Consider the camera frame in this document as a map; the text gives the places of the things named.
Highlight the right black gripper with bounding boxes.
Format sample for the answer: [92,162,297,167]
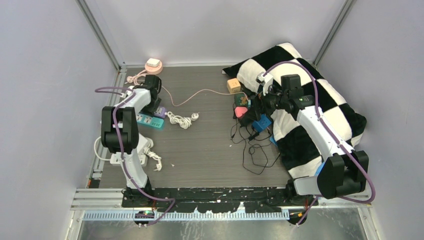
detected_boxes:
[245,82,288,122]

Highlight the teal usb power strip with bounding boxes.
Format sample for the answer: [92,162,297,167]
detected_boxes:
[136,113,165,130]

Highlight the blue cube socket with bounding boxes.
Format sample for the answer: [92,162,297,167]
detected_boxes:
[252,114,272,133]

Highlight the pink plug adapter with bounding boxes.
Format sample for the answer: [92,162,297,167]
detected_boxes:
[234,106,249,119]

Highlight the purple power strip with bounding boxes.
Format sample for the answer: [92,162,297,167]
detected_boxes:
[153,106,167,119]

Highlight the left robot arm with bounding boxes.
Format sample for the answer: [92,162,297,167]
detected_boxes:
[95,74,162,207]

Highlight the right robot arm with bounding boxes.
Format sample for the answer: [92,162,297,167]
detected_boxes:
[256,72,369,205]

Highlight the dark green cube socket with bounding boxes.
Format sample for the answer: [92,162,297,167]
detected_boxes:
[234,92,250,107]

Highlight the orange cube socket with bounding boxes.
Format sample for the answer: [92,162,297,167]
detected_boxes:
[226,78,241,94]

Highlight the pink round socket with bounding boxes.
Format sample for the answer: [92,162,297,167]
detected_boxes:
[144,61,163,75]

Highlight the white charger block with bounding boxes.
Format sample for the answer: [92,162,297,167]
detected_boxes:
[145,58,161,68]

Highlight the white power strip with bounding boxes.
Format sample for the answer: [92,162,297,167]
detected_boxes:
[93,135,163,172]

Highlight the checkered black white pillow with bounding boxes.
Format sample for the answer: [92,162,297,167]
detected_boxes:
[222,42,368,180]

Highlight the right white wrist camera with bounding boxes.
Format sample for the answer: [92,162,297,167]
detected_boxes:
[256,72,274,96]

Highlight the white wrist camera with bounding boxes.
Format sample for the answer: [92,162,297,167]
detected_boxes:
[120,89,134,99]
[256,72,274,96]

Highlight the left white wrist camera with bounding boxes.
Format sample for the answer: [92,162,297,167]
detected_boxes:
[120,89,134,99]

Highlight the black thin cable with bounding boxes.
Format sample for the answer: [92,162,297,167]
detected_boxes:
[230,114,282,175]

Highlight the pink coiled cable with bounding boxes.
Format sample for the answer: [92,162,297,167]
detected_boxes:
[125,67,148,85]

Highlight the white coiled cable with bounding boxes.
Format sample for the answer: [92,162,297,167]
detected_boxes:
[165,110,200,130]

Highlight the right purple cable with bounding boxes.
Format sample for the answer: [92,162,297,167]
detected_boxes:
[261,61,377,226]

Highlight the purple cable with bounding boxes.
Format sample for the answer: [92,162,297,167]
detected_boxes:
[261,61,377,226]
[94,86,176,227]

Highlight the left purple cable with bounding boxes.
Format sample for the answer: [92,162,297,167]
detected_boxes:
[94,86,176,227]

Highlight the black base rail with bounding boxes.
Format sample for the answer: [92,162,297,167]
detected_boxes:
[120,186,313,214]

